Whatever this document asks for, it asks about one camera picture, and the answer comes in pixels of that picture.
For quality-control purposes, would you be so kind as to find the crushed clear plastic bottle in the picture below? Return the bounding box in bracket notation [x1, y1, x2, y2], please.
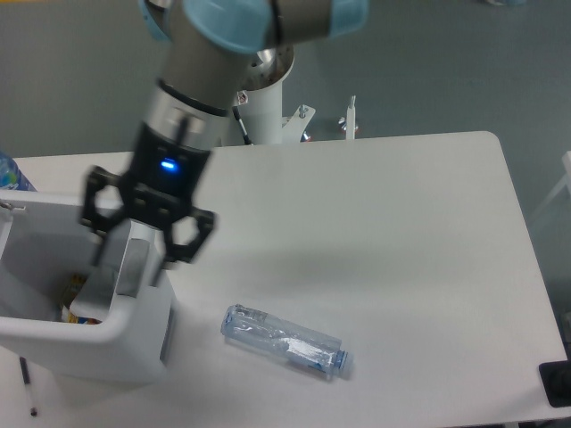
[220, 304, 355, 380]

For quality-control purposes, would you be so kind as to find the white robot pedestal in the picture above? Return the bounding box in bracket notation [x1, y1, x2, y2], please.
[213, 44, 360, 147]

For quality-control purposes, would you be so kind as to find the white paper wrapper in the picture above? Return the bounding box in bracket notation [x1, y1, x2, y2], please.
[70, 265, 118, 324]

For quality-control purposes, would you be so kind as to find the white trash can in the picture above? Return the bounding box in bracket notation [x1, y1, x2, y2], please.
[1, 190, 176, 383]

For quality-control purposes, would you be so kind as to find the yellow snack package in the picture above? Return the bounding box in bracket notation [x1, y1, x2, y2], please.
[60, 272, 102, 325]

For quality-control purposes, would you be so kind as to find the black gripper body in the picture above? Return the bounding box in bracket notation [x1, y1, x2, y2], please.
[120, 119, 211, 223]

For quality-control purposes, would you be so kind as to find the white chair frame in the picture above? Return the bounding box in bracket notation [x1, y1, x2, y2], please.
[533, 151, 571, 217]

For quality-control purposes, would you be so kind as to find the black pen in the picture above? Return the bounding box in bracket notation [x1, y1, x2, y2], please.
[19, 357, 38, 417]

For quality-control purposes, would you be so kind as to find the black clamp device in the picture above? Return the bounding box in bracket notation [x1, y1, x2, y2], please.
[539, 360, 570, 408]

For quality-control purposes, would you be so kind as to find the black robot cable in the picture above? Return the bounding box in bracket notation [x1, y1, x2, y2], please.
[230, 105, 255, 146]

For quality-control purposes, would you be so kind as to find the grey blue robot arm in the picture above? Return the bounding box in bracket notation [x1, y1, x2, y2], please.
[79, 1, 369, 268]

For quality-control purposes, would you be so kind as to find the blue water bottle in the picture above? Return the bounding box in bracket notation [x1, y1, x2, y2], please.
[1, 152, 37, 192]

